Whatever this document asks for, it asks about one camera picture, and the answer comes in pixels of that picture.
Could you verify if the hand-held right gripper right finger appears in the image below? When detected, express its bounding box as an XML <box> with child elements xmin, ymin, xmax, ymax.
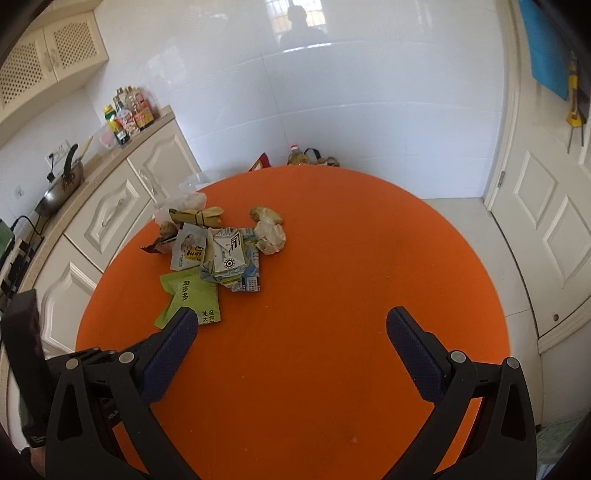
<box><xmin>386</xmin><ymin>306</ymin><xmax>539</xmax><ymax>480</ymax></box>

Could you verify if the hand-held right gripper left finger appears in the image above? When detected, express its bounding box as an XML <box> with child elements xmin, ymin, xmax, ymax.
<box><xmin>45</xmin><ymin>307</ymin><xmax>204</xmax><ymax>480</ymax></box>

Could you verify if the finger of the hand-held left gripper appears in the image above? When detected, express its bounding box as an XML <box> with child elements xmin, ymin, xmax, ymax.
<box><xmin>44</xmin><ymin>347</ymin><xmax>118</xmax><ymax>370</ymax></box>

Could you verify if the green snack packet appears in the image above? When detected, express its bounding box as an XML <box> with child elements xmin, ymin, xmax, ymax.
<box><xmin>154</xmin><ymin>269</ymin><xmax>223</xmax><ymax>329</ymax></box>

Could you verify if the white snack packet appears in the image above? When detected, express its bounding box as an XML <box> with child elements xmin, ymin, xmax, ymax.
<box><xmin>170</xmin><ymin>222</ymin><xmax>209</xmax><ymax>272</ymax></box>

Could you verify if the dark wrapper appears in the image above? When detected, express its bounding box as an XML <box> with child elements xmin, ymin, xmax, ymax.
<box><xmin>141</xmin><ymin>237</ymin><xmax>178</xmax><ymax>256</ymax></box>

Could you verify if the blue white carton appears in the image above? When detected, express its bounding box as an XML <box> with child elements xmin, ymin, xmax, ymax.
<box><xmin>217</xmin><ymin>228</ymin><xmax>262</xmax><ymax>293</ymax></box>

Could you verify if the white black carton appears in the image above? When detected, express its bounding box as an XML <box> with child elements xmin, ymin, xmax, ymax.
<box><xmin>199</xmin><ymin>227</ymin><xmax>245</xmax><ymax>283</ymax></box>

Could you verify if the leaf bundle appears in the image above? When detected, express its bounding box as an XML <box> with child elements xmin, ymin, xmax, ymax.
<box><xmin>168</xmin><ymin>206</ymin><xmax>225</xmax><ymax>228</ymax></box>

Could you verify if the beige paper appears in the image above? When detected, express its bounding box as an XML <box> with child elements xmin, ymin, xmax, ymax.
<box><xmin>254</xmin><ymin>218</ymin><xmax>287</xmax><ymax>256</ymax></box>

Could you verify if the clear plastic bag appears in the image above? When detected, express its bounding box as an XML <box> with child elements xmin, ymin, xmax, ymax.
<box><xmin>152</xmin><ymin>170</ymin><xmax>222</xmax><ymax>227</ymax></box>

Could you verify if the tan paper wad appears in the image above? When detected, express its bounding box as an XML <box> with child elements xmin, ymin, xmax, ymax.
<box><xmin>249</xmin><ymin>206</ymin><xmax>284</xmax><ymax>226</ymax></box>

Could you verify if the black stove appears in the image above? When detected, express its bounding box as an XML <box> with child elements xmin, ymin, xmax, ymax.
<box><xmin>0</xmin><ymin>235</ymin><xmax>44</xmax><ymax>296</ymax></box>

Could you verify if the green box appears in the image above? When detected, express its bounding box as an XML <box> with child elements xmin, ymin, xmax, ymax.
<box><xmin>0</xmin><ymin>220</ymin><xmax>14</xmax><ymax>264</ymax></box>

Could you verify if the cream kitchen base cabinet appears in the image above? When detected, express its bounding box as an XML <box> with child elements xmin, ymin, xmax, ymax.
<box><xmin>0</xmin><ymin>105</ymin><xmax>204</xmax><ymax>361</ymax></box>

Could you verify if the pale green patterned mat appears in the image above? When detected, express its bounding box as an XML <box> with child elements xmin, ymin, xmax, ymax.
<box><xmin>536</xmin><ymin>418</ymin><xmax>586</xmax><ymax>480</ymax></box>

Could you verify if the steel frying pan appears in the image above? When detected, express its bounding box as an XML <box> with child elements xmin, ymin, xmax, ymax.
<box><xmin>34</xmin><ymin>144</ymin><xmax>86</xmax><ymax>217</ymax></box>

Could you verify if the cream panel door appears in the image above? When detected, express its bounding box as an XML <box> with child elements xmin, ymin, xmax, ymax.
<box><xmin>482</xmin><ymin>0</ymin><xmax>591</xmax><ymax>356</ymax></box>

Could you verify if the dark sauce bottle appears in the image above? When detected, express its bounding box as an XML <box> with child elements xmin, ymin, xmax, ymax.
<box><xmin>113</xmin><ymin>95</ymin><xmax>132</xmax><ymax>146</ymax></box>

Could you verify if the yellow green seasoning bottle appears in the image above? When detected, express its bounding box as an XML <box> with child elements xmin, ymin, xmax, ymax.
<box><xmin>102</xmin><ymin>105</ymin><xmax>121</xmax><ymax>137</ymax></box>

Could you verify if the grey hanging cloth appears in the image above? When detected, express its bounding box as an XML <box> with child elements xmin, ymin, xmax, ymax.
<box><xmin>570</xmin><ymin>28</ymin><xmax>591</xmax><ymax>148</ymax></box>

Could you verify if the yellow hanging tool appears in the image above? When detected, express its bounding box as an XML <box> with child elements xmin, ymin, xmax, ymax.
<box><xmin>566</xmin><ymin>51</ymin><xmax>587</xmax><ymax>153</ymax></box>

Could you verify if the blue towel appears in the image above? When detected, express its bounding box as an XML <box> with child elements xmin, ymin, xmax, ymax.
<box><xmin>517</xmin><ymin>0</ymin><xmax>578</xmax><ymax>100</ymax></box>

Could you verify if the black cable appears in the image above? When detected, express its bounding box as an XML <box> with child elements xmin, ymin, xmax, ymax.
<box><xmin>11</xmin><ymin>215</ymin><xmax>44</xmax><ymax>241</ymax></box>

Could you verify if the cream lattice wall cabinet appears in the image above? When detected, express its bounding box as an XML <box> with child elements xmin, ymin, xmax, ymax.
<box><xmin>0</xmin><ymin>9</ymin><xmax>109</xmax><ymax>123</ymax></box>

